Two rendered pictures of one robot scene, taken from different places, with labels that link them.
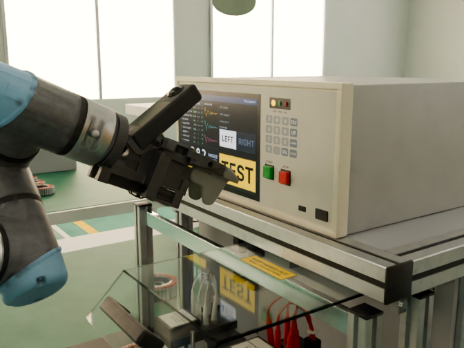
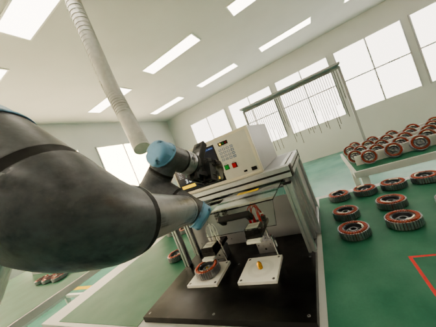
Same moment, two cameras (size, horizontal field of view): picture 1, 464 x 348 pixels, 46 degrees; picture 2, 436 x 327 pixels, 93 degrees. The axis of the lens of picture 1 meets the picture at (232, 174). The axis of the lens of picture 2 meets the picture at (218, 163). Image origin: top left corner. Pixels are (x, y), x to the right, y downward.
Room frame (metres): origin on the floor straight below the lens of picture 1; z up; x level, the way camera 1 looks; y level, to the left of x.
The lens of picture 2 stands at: (0.02, 0.41, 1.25)
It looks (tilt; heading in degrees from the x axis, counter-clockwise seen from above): 2 degrees down; 331
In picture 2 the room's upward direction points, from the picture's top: 21 degrees counter-clockwise
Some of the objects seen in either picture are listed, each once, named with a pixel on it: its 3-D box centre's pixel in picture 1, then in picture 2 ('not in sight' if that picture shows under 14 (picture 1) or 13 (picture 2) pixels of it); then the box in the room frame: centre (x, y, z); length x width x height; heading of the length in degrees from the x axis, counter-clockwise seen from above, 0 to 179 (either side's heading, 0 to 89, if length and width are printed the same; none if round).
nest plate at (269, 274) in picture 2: not in sight; (261, 269); (0.71, 0.03, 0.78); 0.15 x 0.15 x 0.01; 34
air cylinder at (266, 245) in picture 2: not in sight; (266, 244); (0.79, -0.09, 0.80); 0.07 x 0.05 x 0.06; 34
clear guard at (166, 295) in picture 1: (236, 302); (249, 204); (0.67, -0.01, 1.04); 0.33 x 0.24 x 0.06; 124
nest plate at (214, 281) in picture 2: not in sight; (209, 274); (0.91, 0.17, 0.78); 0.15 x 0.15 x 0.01; 34
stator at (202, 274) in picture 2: not in sight; (207, 268); (0.91, 0.17, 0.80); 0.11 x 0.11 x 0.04
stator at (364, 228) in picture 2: not in sight; (353, 230); (0.54, -0.34, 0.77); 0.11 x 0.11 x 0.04
